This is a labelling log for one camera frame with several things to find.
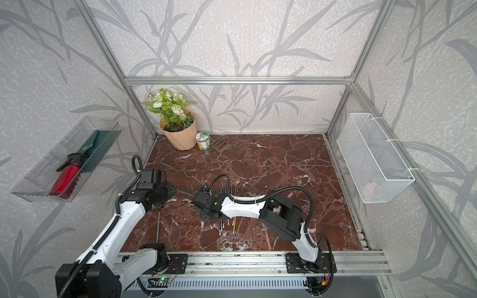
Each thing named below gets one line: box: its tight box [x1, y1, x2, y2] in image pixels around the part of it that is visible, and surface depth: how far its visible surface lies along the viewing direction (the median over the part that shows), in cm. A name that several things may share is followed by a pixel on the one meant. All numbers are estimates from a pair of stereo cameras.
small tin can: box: [195, 130, 212, 151], surface depth 111 cm
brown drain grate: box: [211, 137, 228, 154], surface depth 115 cm
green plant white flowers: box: [141, 87, 196, 132], surface depth 100 cm
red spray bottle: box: [49, 152, 85, 200], surface depth 60 cm
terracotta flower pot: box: [159, 117, 198, 151], surface depth 106 cm
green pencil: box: [156, 211, 161, 244], surface depth 84 cm
